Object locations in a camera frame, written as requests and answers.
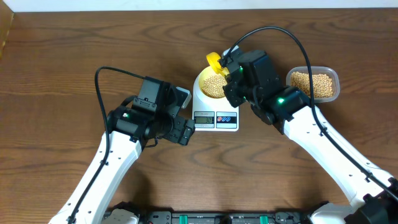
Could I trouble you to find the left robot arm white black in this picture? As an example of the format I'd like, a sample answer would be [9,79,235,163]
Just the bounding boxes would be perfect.
[51,77,195,224]

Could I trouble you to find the white digital kitchen scale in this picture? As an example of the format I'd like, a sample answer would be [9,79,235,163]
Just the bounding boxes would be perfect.
[192,73,239,132]

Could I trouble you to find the clear plastic bean container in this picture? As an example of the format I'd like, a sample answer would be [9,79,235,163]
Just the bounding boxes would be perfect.
[286,66,340,103]

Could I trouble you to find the pile of soybeans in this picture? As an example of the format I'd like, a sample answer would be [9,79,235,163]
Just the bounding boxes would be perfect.
[291,72,333,98]

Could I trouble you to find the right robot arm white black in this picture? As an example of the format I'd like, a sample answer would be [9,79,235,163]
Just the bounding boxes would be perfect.
[207,48,397,223]

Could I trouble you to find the yellow plastic bowl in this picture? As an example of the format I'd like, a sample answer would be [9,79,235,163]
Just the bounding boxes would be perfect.
[198,67,227,99]

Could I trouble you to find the soybeans in yellow bowl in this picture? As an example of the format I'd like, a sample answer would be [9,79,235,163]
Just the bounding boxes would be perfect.
[202,74,227,98]

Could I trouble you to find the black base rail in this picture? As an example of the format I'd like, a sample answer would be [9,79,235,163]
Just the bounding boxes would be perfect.
[103,211,311,224]

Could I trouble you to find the yellow measuring scoop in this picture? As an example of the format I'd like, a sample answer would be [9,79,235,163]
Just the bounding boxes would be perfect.
[206,52,229,77]

